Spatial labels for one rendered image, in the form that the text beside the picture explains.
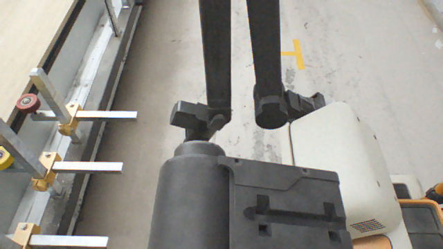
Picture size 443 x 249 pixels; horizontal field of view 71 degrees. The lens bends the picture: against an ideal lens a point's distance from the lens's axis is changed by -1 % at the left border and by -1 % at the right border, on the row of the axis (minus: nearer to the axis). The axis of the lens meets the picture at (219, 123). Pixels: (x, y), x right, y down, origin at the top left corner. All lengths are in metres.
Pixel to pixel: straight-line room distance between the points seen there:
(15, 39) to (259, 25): 1.39
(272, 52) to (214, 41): 0.11
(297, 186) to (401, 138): 2.31
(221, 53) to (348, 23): 2.80
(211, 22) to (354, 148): 0.32
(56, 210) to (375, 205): 1.11
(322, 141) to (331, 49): 2.47
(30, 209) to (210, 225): 1.33
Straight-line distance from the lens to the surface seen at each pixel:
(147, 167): 2.14
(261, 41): 0.61
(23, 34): 1.81
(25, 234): 1.20
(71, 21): 1.93
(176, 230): 0.19
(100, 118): 1.36
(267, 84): 0.68
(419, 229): 1.10
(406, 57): 3.19
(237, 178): 0.20
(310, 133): 0.58
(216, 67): 0.65
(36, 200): 1.50
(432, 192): 1.18
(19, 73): 1.58
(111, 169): 1.16
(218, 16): 0.57
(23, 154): 1.13
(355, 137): 0.55
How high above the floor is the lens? 1.80
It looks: 52 degrees down
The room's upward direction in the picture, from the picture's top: 1 degrees counter-clockwise
